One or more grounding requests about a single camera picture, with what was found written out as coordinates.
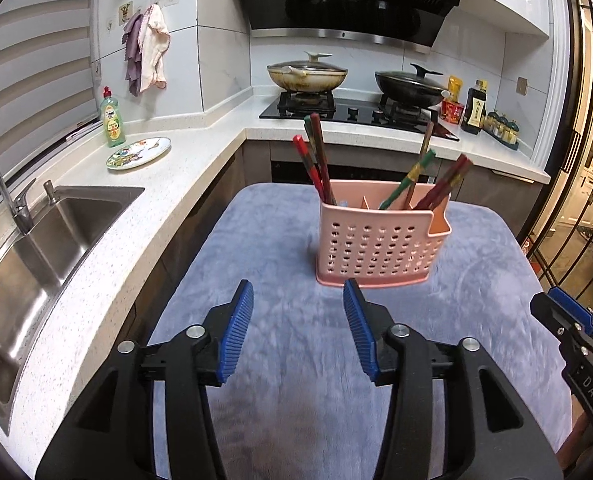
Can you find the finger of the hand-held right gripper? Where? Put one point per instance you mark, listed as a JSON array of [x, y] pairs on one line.
[[573, 306], [551, 315]]

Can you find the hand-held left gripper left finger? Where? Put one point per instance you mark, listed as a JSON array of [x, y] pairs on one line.
[[236, 330]]

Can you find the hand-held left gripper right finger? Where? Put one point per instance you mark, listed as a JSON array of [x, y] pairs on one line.
[[359, 330]]

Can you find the pink perforated utensil holder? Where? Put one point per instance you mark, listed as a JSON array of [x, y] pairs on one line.
[[376, 250]]

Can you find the green chopstick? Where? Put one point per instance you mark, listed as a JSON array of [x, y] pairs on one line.
[[406, 182]]

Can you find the dark red chopstick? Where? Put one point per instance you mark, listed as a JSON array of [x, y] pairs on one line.
[[444, 177], [456, 180], [434, 191]]

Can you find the bright red chopstick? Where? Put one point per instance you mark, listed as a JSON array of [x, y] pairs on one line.
[[309, 167]]

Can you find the brown chopstick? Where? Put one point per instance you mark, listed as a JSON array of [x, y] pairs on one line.
[[422, 155]]

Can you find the copper red chopstick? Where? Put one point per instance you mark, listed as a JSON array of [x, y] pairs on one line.
[[323, 145]]

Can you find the red and brown chopsticks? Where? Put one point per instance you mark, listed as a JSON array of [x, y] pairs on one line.
[[314, 145]]

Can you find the blue-grey fleece blanket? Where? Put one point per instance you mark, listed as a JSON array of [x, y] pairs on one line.
[[301, 360]]

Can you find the black grid glass door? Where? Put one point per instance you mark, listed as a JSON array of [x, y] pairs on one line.
[[591, 160]]

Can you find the pack of small bottles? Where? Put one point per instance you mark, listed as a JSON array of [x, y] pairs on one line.
[[501, 130]]

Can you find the white kitchen counter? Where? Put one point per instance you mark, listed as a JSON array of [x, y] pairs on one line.
[[191, 135]]

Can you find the patterned plate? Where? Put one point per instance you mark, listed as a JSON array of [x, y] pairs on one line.
[[139, 153]]

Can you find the steel sink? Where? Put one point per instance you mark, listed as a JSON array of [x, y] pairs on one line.
[[51, 240]]

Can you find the dark soy sauce bottle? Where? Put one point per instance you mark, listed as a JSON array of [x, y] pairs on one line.
[[474, 110]]

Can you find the black gas stove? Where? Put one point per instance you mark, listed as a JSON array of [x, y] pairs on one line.
[[351, 110]]

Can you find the red seasoning jar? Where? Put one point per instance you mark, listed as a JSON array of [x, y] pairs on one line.
[[453, 111]]

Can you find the steel sink soap dispenser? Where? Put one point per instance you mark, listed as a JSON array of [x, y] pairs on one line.
[[51, 194]]

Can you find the green dish soap bottle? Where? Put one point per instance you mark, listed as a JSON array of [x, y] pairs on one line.
[[113, 122]]

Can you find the yellow seasoning packet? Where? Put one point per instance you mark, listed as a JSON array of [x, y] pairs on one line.
[[455, 89]]

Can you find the black wok with lid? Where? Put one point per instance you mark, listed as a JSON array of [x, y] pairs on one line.
[[411, 87]]

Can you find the steel faucet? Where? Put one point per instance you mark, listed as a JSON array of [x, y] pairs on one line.
[[21, 205]]

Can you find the beige wok with lid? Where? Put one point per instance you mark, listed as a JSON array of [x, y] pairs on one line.
[[306, 75]]

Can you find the pink white hanging cloth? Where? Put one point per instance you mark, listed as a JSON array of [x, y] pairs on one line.
[[154, 50]]

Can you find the purple hanging cloth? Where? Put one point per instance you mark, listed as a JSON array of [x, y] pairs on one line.
[[132, 50]]

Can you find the white window blind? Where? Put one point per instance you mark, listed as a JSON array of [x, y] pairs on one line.
[[31, 60]]

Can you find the wall socket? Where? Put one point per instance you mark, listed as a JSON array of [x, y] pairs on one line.
[[522, 85]]

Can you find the decorated wall hook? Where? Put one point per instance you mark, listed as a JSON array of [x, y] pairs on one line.
[[125, 12]]

